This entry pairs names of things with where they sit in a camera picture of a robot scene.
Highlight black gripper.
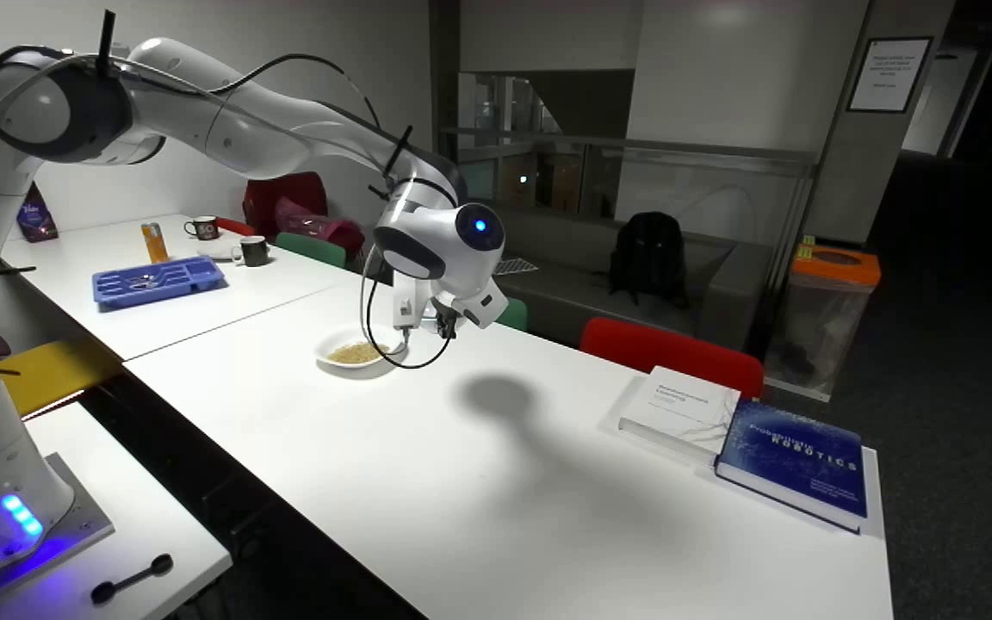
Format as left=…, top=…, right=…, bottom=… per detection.
left=429, top=292, right=464, bottom=343

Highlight white bowl with green rim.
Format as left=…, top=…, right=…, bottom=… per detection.
left=389, top=270, right=429, bottom=336

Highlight brown rice grains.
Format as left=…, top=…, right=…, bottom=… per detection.
left=326, top=339, right=385, bottom=369

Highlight small green chair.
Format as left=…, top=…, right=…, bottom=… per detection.
left=496, top=292, right=529, bottom=335

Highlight checked mat on sofa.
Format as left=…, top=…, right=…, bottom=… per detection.
left=496, top=252, right=544, bottom=283

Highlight wide green chair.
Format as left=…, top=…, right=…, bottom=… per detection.
left=271, top=228, right=351, bottom=267

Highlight dark grey sofa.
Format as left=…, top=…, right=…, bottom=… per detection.
left=449, top=196, right=776, bottom=354

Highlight dark red chair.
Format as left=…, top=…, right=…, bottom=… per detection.
left=236, top=169, right=370, bottom=260

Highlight black backpack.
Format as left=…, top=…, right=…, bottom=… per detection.
left=607, top=208, right=690, bottom=308

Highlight white and black mug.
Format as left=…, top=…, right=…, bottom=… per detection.
left=236, top=230, right=274, bottom=267

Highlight white paper box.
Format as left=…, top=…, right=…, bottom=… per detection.
left=598, top=362, right=745, bottom=467

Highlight small dark cup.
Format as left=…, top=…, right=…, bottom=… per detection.
left=179, top=214, right=223, bottom=244

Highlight blue compartment tray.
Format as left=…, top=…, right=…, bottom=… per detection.
left=89, top=256, right=231, bottom=312

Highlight brown wooden block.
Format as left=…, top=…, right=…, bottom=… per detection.
left=139, top=221, right=173, bottom=267

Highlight clear bin with orange lid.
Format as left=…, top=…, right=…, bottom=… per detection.
left=763, top=236, right=886, bottom=405

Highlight blue hardcover book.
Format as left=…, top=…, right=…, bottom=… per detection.
left=708, top=399, right=875, bottom=537

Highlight yellow notepad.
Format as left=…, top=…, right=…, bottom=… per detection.
left=0, top=335, right=126, bottom=419

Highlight black dumbbell-shaped tool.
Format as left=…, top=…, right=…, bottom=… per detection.
left=85, top=551, right=174, bottom=608

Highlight black smartphone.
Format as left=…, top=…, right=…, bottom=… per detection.
left=15, top=182, right=63, bottom=244

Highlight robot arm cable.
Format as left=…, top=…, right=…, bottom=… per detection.
left=0, top=10, right=459, bottom=371

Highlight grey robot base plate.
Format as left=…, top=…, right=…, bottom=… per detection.
left=0, top=452, right=118, bottom=600

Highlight framed wall notice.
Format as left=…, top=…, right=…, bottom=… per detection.
left=843, top=34, right=936, bottom=118

